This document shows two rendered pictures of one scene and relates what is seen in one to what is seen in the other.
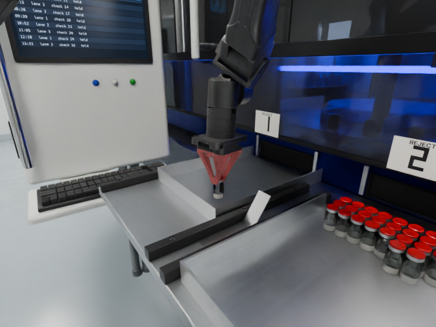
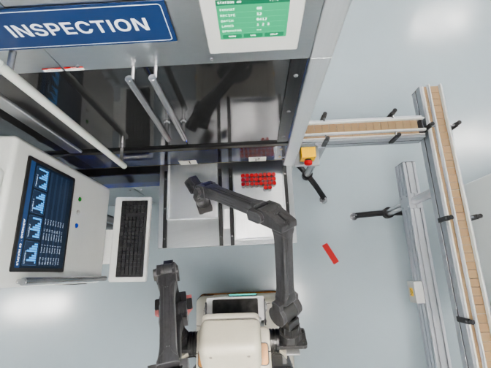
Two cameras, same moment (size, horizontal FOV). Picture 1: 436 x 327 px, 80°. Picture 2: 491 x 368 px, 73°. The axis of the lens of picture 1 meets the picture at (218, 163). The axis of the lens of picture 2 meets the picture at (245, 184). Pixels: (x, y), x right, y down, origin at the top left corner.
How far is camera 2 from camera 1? 1.41 m
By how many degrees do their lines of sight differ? 60
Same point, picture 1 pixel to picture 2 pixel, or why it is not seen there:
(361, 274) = (261, 197)
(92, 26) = (55, 216)
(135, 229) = (203, 244)
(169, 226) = (209, 232)
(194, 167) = (169, 198)
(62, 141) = (92, 256)
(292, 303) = not seen: hidden behind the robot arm
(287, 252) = not seen: hidden behind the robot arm
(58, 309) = (109, 285)
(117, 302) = not seen: hidden behind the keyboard
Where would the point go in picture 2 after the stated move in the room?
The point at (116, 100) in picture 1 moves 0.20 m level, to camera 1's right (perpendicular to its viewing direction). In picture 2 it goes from (84, 215) to (112, 180)
